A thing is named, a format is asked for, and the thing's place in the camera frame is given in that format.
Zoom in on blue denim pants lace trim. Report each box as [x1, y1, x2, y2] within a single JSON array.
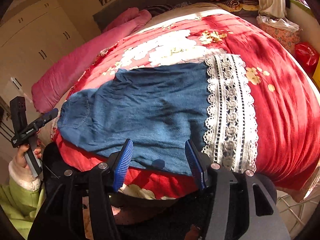
[[57, 54, 258, 176]]

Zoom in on left hand red nails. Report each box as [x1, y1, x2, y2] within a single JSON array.
[[15, 139, 42, 169]]

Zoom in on pink folded blanket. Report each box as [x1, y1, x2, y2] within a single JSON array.
[[31, 8, 152, 113]]

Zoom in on green sleeve white cuff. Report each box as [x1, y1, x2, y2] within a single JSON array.
[[1, 159, 46, 239]]

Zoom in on red floral quilt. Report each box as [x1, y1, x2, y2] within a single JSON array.
[[55, 14, 319, 201]]

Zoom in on red plastic bag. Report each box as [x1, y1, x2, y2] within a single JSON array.
[[295, 42, 319, 76]]

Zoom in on floral fabric basket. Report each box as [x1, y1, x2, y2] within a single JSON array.
[[257, 15, 300, 55]]

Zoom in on cream wardrobe with handles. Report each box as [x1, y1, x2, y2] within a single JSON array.
[[0, 0, 102, 156]]

